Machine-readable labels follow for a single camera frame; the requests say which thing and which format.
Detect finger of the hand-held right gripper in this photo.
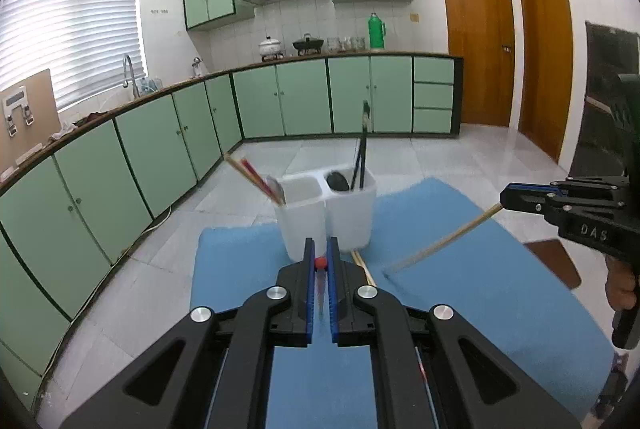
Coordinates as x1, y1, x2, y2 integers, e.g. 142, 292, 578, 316
500, 182, 571, 214
549, 176, 629, 199

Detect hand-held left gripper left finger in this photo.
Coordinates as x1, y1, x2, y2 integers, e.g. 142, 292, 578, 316
60, 237, 317, 429

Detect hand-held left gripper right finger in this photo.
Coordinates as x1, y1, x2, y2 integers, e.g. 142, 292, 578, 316
326, 235, 583, 429

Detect red patterned bamboo chopstick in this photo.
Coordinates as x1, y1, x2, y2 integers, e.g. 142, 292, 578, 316
240, 158, 279, 201
314, 257, 328, 325
354, 250, 377, 287
350, 251, 372, 287

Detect white plastic utensil holder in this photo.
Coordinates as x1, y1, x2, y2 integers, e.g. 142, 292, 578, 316
274, 166, 377, 261

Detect metal spoon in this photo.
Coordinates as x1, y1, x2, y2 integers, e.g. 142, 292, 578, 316
266, 176, 287, 206

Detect black spoon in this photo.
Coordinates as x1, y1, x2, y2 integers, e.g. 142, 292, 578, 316
325, 170, 351, 192

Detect person's right hand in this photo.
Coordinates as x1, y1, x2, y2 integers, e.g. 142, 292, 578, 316
605, 254, 640, 312

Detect brown wooden stool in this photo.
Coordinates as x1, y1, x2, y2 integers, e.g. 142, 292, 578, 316
524, 239, 582, 291

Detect black appliance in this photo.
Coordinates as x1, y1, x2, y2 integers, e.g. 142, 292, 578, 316
570, 22, 640, 190

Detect blue mat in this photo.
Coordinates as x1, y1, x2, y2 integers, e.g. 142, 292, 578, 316
190, 176, 616, 429

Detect wooden door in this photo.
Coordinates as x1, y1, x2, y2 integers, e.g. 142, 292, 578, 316
515, 0, 576, 167
437, 0, 516, 127

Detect green base cabinets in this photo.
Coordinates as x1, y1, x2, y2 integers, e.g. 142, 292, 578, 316
0, 53, 463, 410

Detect green thermos flask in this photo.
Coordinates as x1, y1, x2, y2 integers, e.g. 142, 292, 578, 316
368, 12, 387, 50

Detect gas stove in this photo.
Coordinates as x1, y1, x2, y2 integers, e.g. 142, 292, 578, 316
260, 52, 326, 63

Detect white cooking pot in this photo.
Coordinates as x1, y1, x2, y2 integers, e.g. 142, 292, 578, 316
258, 36, 282, 60

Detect black wok with lid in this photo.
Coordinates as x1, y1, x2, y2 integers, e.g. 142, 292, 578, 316
292, 33, 325, 55

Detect dark cloth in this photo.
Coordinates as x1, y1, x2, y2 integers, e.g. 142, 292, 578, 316
75, 111, 109, 128

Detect steel kitchen faucet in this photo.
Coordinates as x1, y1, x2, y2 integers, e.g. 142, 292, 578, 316
122, 54, 142, 99

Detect grey cloth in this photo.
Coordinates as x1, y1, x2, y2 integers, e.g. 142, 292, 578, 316
47, 122, 79, 145

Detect brown board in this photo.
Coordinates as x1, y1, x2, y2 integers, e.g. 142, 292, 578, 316
0, 69, 62, 168

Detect white window blind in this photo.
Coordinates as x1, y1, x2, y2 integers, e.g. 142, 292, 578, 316
0, 0, 148, 112

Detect white floor cable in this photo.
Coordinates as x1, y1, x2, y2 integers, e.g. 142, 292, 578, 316
30, 204, 172, 410

